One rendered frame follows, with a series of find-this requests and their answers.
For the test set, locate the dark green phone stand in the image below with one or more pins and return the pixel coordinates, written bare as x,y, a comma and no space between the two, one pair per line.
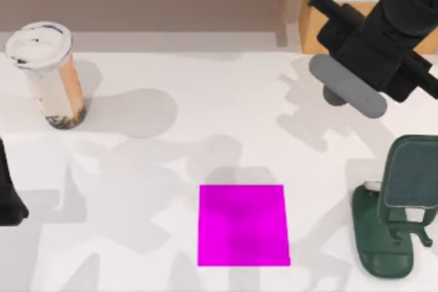
376,237

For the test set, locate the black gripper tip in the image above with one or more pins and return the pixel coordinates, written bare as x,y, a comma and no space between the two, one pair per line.
8,199

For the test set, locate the flat magenta square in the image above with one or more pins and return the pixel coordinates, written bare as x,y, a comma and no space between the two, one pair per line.
243,227

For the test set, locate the milk tea cup with lid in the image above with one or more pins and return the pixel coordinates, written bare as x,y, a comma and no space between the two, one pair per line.
51,76

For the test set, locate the open wooden shelf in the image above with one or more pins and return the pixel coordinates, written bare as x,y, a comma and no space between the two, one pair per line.
143,4

